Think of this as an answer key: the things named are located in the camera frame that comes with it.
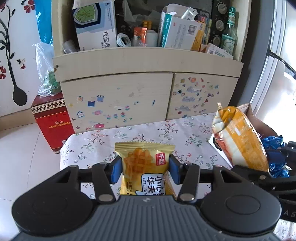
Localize large yellow snack bag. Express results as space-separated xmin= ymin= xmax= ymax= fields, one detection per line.
xmin=212 ymin=102 xmax=270 ymax=173

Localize orange sachet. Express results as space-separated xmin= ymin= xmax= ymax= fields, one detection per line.
xmin=134 ymin=27 xmax=148 ymax=47

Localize black appliance with knobs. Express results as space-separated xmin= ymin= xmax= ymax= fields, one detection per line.
xmin=211 ymin=0 xmax=232 ymax=47

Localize green glass bottle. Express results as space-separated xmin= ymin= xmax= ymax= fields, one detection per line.
xmin=220 ymin=7 xmax=238 ymax=55

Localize red patterned carton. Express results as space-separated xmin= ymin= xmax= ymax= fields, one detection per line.
xmin=31 ymin=94 xmax=75 ymax=154

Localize black cable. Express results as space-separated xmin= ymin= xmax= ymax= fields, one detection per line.
xmin=266 ymin=50 xmax=296 ymax=78

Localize colourful small boxes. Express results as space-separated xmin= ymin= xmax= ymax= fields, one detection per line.
xmin=196 ymin=11 xmax=212 ymax=26

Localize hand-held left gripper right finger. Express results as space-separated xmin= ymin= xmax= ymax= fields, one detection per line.
xmin=168 ymin=154 xmax=236 ymax=205

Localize floral tablecloth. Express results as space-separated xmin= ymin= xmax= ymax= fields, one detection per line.
xmin=60 ymin=112 xmax=296 ymax=241

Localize white plastic bottle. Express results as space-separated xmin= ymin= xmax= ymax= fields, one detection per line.
xmin=146 ymin=30 xmax=158 ymax=47

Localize clear plastic bag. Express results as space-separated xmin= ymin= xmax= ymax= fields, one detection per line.
xmin=35 ymin=42 xmax=62 ymax=96

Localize cream cabinet with stickers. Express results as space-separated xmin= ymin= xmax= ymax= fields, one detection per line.
xmin=51 ymin=0 xmax=251 ymax=134

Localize blue plastic sheet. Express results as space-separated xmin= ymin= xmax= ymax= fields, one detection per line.
xmin=35 ymin=0 xmax=54 ymax=45

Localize white tube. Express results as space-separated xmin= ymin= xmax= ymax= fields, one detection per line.
xmin=181 ymin=7 xmax=198 ymax=20

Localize small yellow waffle packet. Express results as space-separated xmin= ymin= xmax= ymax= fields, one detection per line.
xmin=114 ymin=142 xmax=177 ymax=200

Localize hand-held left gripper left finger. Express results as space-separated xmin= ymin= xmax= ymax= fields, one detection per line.
xmin=58 ymin=155 xmax=123 ymax=205

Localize clear plastic jar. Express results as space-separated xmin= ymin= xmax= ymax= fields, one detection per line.
xmin=62 ymin=40 xmax=80 ymax=54

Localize cardboard box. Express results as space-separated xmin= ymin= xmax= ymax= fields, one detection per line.
xmin=208 ymin=103 xmax=279 ymax=167

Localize white medicine box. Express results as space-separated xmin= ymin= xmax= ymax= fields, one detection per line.
xmin=158 ymin=5 xmax=204 ymax=49

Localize large white blue box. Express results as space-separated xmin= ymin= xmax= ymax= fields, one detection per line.
xmin=72 ymin=0 xmax=117 ymax=52

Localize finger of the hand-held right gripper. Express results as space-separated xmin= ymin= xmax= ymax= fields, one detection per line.
xmin=267 ymin=142 xmax=296 ymax=164
xmin=231 ymin=165 xmax=280 ymax=194

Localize flat white box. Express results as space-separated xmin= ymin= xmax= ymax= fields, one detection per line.
xmin=200 ymin=43 xmax=234 ymax=58

